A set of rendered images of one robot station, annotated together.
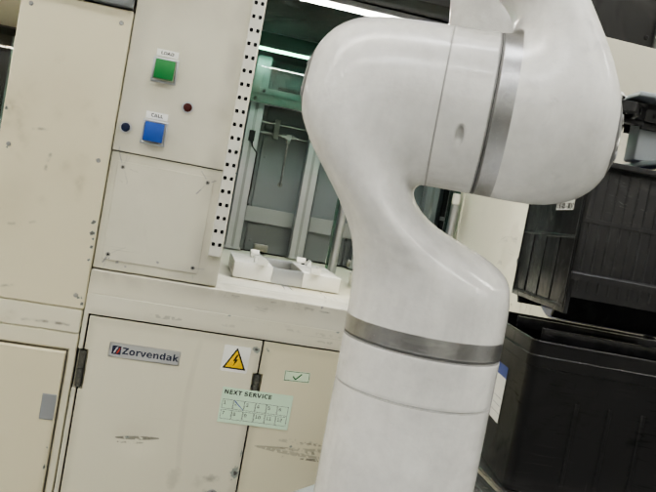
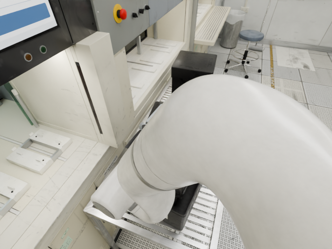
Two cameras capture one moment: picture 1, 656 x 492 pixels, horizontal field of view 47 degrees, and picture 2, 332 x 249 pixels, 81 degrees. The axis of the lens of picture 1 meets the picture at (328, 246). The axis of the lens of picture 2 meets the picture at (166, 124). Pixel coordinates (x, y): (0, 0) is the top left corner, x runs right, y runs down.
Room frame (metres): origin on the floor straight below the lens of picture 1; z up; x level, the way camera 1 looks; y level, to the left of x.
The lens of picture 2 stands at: (0.75, 0.02, 1.65)
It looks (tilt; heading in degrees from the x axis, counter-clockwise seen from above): 44 degrees down; 301
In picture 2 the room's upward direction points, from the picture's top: straight up
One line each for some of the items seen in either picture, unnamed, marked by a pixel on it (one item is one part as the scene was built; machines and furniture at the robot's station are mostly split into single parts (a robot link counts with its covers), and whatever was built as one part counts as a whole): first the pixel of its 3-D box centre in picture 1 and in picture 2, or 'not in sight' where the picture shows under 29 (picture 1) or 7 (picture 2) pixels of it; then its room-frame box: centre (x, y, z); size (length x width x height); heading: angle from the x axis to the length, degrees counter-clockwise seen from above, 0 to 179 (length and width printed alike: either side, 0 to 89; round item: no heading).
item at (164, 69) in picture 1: (164, 69); not in sight; (1.20, 0.31, 1.20); 0.03 x 0.02 x 0.03; 100
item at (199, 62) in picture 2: not in sight; (193, 75); (1.23, -1.22, 0.89); 0.29 x 0.29 x 0.25; 14
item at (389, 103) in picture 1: (408, 182); not in sight; (0.57, -0.05, 1.07); 0.19 x 0.12 x 0.24; 83
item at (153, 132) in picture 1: (153, 132); not in sight; (1.20, 0.31, 1.10); 0.03 x 0.02 x 0.03; 100
